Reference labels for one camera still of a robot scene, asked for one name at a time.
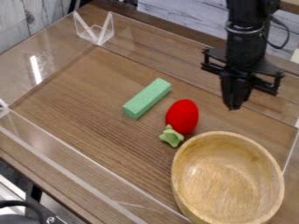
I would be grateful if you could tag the black table leg bracket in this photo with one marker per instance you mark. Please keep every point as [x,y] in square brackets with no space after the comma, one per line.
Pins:
[50,210]

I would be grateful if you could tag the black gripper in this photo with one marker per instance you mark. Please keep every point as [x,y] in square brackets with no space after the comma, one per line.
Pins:
[242,66]

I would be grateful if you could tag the clear acrylic tray walls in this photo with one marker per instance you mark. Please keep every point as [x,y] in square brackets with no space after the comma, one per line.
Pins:
[99,161]

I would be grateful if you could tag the green rectangular block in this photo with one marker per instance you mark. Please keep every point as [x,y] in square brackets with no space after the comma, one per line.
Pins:
[152,93]

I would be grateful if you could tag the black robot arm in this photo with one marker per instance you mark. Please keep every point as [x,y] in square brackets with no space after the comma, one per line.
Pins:
[253,13]

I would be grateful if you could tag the red plush strawberry toy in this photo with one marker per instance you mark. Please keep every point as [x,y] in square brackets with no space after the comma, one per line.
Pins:
[182,119]

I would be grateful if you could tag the wooden bowl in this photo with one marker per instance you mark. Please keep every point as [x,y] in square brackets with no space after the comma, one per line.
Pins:
[227,181]

